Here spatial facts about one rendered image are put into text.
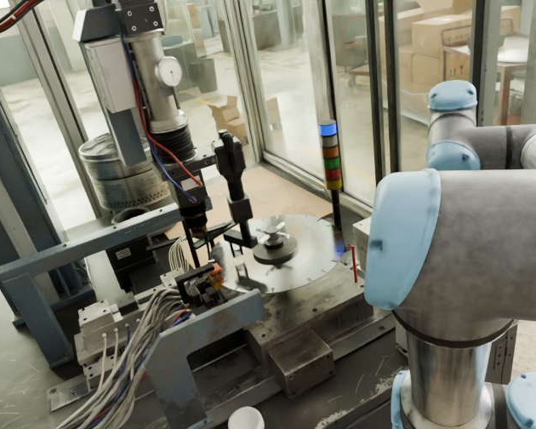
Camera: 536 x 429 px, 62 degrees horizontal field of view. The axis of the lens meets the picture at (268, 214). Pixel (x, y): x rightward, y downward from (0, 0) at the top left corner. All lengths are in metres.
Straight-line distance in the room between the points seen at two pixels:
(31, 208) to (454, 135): 1.11
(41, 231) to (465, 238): 1.26
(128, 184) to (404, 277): 1.30
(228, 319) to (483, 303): 0.59
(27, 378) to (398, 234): 1.13
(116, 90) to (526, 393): 0.81
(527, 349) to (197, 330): 1.61
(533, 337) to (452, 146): 1.61
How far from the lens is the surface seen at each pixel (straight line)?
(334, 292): 1.07
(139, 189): 1.57
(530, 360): 2.16
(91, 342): 1.19
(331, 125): 1.19
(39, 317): 1.22
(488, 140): 0.74
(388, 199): 0.35
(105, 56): 0.88
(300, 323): 1.01
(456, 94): 0.81
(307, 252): 1.04
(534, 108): 0.99
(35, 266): 1.16
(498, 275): 0.34
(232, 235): 1.01
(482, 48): 1.00
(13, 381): 1.35
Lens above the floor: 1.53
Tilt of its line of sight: 28 degrees down
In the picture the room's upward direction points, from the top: 11 degrees counter-clockwise
